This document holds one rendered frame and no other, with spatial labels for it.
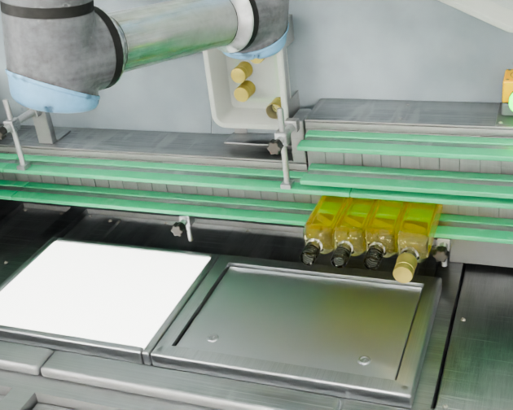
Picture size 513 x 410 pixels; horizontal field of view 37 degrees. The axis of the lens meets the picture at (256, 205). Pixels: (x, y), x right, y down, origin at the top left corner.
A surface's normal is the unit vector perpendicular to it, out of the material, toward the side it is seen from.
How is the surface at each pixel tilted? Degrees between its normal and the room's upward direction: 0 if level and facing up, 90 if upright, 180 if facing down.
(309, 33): 0
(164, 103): 0
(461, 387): 90
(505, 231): 90
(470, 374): 90
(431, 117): 90
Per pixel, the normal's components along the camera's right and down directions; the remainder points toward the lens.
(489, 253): -0.34, 0.47
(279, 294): -0.11, -0.87
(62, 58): 0.43, 0.43
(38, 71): -0.03, 0.45
